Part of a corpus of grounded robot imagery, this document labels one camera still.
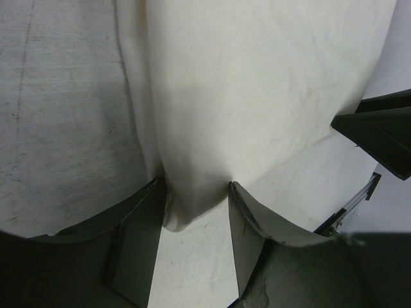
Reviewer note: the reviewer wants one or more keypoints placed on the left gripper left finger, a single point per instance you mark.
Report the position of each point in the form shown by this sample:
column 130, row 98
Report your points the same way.
column 105, row 261

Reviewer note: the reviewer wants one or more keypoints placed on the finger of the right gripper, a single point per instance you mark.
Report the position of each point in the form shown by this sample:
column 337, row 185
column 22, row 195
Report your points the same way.
column 383, row 134
column 395, row 100

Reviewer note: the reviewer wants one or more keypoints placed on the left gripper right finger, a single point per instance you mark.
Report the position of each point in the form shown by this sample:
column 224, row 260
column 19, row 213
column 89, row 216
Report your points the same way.
column 279, row 264

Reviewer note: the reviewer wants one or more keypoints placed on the cream white t shirt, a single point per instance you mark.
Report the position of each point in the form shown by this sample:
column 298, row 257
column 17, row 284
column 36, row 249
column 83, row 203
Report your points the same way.
column 227, row 90

